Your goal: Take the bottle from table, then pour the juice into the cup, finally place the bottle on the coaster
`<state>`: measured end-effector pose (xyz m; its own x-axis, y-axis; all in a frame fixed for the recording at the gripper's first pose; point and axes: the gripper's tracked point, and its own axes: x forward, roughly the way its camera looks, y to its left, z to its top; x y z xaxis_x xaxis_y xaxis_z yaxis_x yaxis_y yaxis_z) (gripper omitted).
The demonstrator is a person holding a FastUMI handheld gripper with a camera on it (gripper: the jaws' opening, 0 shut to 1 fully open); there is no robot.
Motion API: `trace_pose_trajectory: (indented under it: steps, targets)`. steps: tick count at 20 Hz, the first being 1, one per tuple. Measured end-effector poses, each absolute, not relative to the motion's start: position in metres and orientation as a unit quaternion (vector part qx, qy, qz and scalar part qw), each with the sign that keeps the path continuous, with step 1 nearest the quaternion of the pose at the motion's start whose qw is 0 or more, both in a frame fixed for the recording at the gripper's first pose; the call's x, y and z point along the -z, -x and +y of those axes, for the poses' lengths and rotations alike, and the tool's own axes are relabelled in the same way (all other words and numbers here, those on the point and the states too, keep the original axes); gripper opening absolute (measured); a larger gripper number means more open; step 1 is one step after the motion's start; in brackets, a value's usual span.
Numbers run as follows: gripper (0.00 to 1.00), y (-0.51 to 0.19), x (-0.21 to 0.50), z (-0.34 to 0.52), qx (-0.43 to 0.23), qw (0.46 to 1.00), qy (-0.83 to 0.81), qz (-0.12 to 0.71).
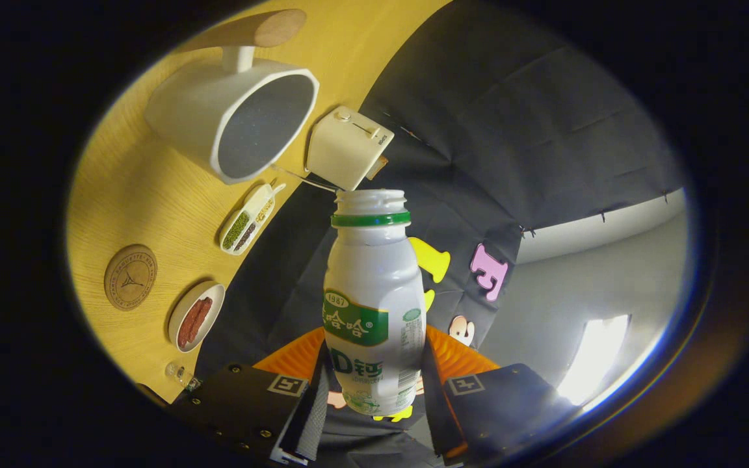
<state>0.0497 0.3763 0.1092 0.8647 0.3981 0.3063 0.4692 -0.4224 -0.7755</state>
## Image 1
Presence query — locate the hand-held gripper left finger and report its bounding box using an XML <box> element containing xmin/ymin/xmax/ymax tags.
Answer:
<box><xmin>172</xmin><ymin>325</ymin><xmax>334</xmax><ymax>466</ymax></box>

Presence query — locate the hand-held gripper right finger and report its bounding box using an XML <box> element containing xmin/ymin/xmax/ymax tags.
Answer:
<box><xmin>421</xmin><ymin>324</ymin><xmax>578</xmax><ymax>465</ymax></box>

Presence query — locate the white juice bottle green label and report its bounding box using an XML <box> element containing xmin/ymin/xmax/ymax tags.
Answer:
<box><xmin>321</xmin><ymin>188</ymin><xmax>427</xmax><ymax>417</ymax></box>

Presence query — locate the round cork coaster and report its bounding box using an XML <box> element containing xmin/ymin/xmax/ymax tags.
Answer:
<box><xmin>103</xmin><ymin>244</ymin><xmax>159</xmax><ymax>311</ymax></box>

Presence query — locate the white cup wooden handle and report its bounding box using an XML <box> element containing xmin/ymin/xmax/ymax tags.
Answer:
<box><xmin>144</xmin><ymin>8</ymin><xmax>321</xmax><ymax>186</ymax></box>

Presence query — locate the clear plastic water bottle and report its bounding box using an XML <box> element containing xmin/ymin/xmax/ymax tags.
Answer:
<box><xmin>165</xmin><ymin>361</ymin><xmax>201</xmax><ymax>392</ymax></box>

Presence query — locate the brown meat slice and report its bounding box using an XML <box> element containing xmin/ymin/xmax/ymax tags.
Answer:
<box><xmin>177</xmin><ymin>302</ymin><xmax>204</xmax><ymax>348</ymax></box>
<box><xmin>186</xmin><ymin>297</ymin><xmax>214</xmax><ymax>340</ymax></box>

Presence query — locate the white round plate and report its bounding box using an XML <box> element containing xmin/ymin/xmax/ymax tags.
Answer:
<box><xmin>168</xmin><ymin>281</ymin><xmax>226</xmax><ymax>354</ymax></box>

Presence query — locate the white divided bean dish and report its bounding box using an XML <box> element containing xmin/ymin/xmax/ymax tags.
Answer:
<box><xmin>218</xmin><ymin>182</ymin><xmax>286</xmax><ymax>255</ymax></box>

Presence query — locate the cream toaster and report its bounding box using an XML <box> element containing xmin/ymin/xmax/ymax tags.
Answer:
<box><xmin>305</xmin><ymin>105</ymin><xmax>396</xmax><ymax>192</ymax></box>

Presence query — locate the wooden table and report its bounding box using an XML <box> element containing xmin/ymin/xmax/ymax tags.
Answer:
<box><xmin>66</xmin><ymin>0</ymin><xmax>453</xmax><ymax>407</ymax></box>

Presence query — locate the black backdrop cloth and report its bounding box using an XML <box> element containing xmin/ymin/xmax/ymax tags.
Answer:
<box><xmin>192</xmin><ymin>0</ymin><xmax>684</xmax><ymax>466</ymax></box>

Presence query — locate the white toaster cable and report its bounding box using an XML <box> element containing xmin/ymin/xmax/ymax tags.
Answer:
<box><xmin>270</xmin><ymin>165</ymin><xmax>338</xmax><ymax>194</ymax></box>

